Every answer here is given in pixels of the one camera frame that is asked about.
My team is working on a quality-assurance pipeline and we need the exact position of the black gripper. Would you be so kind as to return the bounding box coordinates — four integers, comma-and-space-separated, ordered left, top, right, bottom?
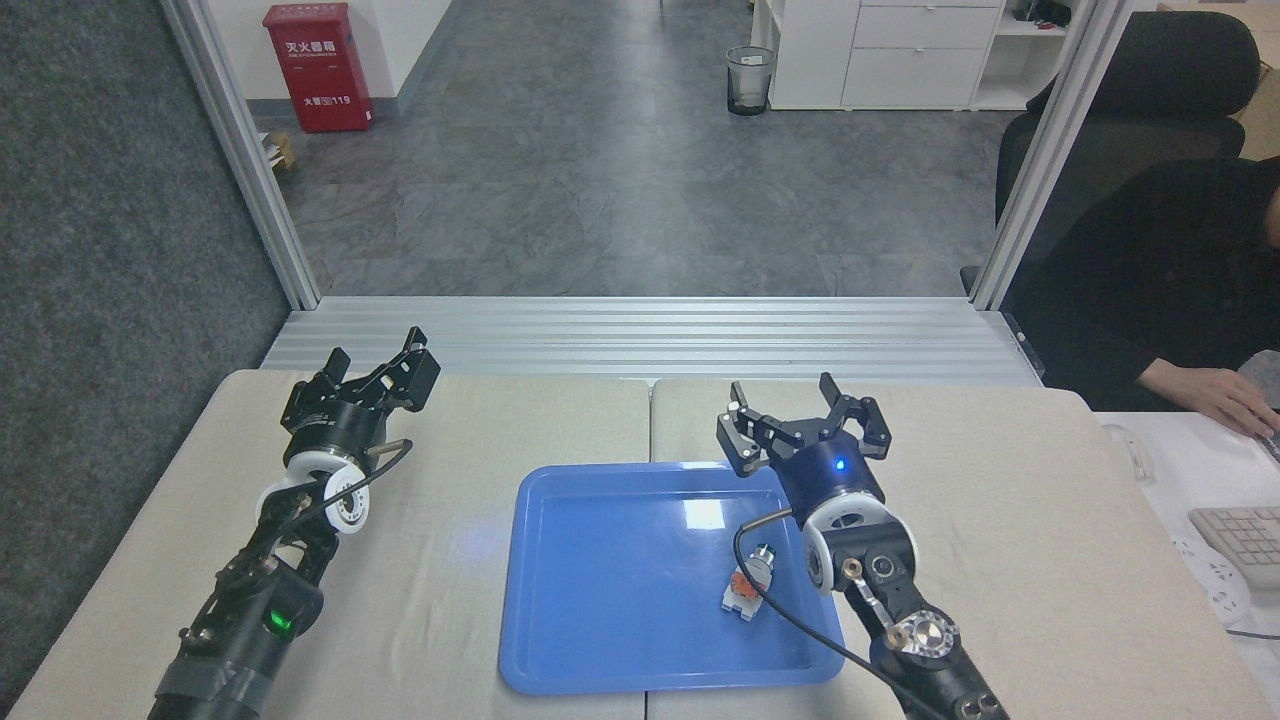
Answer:
281, 327, 442, 467
715, 372, 894, 514

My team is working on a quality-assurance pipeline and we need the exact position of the switch part with orange clip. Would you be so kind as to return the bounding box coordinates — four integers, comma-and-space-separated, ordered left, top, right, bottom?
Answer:
722, 543, 781, 623

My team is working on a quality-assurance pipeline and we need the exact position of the blue plastic tray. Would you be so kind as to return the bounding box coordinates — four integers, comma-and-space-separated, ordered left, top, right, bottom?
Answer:
498, 460, 847, 697

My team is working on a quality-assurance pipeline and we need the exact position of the person's hand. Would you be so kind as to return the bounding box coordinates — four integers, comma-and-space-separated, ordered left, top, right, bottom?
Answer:
1136, 357, 1280, 440

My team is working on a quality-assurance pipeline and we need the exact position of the red fire extinguisher box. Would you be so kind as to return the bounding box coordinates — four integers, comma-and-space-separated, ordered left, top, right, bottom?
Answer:
263, 2, 375, 134

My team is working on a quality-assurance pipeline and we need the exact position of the small white device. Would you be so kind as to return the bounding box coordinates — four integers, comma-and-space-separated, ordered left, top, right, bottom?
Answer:
1100, 424, 1161, 483

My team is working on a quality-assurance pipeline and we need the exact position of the black mesh waste bin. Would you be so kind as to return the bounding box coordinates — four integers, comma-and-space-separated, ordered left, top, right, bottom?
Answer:
726, 46, 778, 117

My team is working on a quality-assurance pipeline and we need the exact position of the white drawer cabinet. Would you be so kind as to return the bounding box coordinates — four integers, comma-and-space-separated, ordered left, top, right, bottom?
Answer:
765, 0, 1007, 111

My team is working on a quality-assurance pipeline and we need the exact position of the white power strip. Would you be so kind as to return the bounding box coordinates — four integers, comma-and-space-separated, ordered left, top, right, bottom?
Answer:
1168, 538, 1253, 626

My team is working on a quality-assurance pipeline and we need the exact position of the white open shelf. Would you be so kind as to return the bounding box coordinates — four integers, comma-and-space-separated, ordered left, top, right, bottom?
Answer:
972, 0, 1073, 111

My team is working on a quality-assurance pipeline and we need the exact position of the white keyboard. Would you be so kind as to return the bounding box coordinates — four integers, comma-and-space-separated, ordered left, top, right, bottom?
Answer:
1188, 506, 1280, 591

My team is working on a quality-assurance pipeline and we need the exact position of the black office chair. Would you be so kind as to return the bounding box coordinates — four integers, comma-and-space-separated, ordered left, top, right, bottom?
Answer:
960, 10, 1263, 301

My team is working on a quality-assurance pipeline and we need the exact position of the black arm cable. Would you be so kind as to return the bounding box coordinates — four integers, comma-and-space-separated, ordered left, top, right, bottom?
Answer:
298, 438, 414, 523
733, 507, 951, 720

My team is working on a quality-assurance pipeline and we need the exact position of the ribbed aluminium rail platform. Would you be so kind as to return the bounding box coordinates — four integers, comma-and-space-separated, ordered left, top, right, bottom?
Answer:
260, 296, 1047, 389

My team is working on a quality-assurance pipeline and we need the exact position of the silver aluminium post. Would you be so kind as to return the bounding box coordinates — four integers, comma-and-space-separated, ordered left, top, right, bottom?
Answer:
160, 0, 323, 311
968, 0, 1137, 312

